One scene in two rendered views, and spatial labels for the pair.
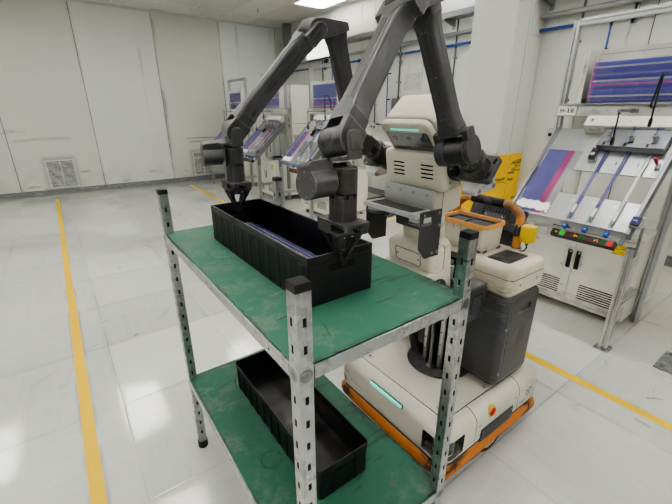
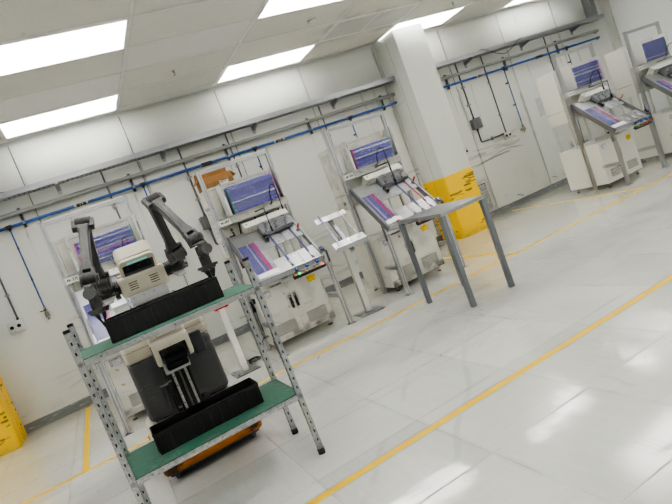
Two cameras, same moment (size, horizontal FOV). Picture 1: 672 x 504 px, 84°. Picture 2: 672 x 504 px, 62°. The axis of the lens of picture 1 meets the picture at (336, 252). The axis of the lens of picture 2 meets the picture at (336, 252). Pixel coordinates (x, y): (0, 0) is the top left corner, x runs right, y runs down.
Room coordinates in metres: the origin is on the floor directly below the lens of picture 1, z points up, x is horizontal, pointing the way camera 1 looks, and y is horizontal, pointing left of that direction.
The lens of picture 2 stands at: (-0.54, 2.68, 1.25)
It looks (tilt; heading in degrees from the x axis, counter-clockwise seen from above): 6 degrees down; 283
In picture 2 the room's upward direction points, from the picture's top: 21 degrees counter-clockwise
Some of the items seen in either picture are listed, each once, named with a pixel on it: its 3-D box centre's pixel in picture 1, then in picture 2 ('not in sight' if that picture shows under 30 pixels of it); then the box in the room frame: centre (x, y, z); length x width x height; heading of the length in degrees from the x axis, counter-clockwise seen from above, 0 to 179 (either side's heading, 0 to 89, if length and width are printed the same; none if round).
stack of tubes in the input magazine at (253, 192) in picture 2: not in sight; (251, 193); (1.28, -2.68, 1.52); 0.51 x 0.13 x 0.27; 36
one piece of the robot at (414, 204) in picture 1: (403, 217); (155, 306); (1.26, -0.23, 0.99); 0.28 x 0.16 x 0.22; 36
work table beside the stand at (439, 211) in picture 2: not in sight; (453, 252); (-0.42, -2.13, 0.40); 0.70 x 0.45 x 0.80; 124
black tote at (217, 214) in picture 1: (279, 240); (164, 308); (0.97, 0.16, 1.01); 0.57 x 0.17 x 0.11; 36
